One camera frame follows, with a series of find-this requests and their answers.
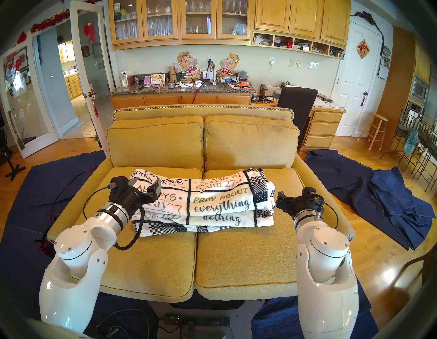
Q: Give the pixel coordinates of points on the black office chair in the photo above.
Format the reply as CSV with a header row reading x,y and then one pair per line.
x,y
297,102

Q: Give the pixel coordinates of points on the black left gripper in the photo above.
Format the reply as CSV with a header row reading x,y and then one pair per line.
x,y
135,200

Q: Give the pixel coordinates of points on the orange box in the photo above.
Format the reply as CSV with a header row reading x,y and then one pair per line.
x,y
244,85

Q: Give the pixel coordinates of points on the stack of desk papers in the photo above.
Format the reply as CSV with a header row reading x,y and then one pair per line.
x,y
327,102

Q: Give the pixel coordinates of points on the black floor stand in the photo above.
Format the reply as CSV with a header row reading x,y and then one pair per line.
x,y
13,171

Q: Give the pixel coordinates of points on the long red hanging tassel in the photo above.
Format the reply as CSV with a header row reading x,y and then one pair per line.
x,y
95,107

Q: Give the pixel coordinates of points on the yellow fabric sofa frame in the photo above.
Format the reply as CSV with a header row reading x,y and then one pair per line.
x,y
205,111

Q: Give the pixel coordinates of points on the yellow sofa back cushion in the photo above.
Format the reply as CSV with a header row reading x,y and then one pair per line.
x,y
249,143
153,143

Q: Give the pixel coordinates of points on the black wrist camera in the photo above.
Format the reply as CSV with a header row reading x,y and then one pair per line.
x,y
312,196
119,184

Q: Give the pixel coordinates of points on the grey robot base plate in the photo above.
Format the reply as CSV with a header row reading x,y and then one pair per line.
x,y
245,317

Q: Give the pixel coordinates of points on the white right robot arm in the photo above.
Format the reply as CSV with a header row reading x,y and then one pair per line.
x,y
324,273

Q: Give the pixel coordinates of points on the wide white switch plate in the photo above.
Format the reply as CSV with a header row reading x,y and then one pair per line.
x,y
313,65

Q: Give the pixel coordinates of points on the brown paper roll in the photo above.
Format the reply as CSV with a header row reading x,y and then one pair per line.
x,y
172,73

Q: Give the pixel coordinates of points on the wall calendar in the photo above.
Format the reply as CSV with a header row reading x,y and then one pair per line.
x,y
384,67

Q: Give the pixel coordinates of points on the crumpled navy moving blanket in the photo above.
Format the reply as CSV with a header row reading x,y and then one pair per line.
x,y
392,201

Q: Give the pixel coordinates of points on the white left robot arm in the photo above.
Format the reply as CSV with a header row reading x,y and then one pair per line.
x,y
78,246

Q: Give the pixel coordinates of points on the black metal rack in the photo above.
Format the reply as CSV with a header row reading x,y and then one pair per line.
x,y
428,138

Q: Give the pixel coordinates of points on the wooden stool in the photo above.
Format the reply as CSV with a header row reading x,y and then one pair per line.
x,y
380,118

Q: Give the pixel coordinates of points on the wooden kitchen base cabinet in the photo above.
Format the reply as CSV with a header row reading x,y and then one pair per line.
x,y
74,87

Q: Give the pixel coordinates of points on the white printed fleece blanket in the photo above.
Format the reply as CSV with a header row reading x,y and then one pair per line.
x,y
218,205

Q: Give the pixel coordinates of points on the cartoon child wall decoration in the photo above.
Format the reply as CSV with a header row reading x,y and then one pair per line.
x,y
229,63
187,61

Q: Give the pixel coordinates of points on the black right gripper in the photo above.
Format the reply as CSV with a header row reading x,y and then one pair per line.
x,y
296,206

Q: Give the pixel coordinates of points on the black door garland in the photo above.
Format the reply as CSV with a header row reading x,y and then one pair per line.
x,y
367,16

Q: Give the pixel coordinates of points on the teal hanging cloth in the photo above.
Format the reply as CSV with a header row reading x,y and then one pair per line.
x,y
410,141

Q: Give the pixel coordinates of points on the large navy moving blanket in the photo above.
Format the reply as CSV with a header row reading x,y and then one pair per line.
x,y
20,212

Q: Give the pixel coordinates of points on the white glass-pane door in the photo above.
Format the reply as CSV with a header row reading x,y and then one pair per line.
x,y
75,68
41,147

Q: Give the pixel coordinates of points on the metal kitchen faucet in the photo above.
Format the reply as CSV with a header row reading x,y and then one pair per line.
x,y
212,66

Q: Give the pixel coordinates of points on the white carton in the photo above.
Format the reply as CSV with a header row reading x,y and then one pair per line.
x,y
124,79

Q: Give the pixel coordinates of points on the red garland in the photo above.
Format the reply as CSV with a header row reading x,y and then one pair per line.
x,y
51,20

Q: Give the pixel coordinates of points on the red gold diamond decoration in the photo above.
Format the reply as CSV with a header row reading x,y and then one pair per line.
x,y
363,49

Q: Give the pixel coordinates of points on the wooden wall cabinets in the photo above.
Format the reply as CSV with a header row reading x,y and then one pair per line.
x,y
273,17

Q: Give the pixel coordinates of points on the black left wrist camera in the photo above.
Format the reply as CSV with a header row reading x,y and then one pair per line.
x,y
119,184

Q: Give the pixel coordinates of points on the granite counter wooden cabinets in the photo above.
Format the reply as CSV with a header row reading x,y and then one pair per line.
x,y
164,100

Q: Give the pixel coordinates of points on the white panel door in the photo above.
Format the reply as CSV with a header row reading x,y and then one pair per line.
x,y
351,85

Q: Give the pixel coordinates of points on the built-in wall oven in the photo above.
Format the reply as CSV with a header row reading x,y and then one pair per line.
x,y
419,89

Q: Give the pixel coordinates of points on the black power strip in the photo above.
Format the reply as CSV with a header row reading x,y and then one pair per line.
x,y
198,321

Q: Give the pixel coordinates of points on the small picture frame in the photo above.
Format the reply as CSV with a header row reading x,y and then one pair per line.
x,y
158,79

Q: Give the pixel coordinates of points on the wooden desk with drawers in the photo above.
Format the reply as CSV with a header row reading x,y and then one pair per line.
x,y
322,130

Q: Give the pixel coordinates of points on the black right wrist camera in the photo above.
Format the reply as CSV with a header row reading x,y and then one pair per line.
x,y
312,196

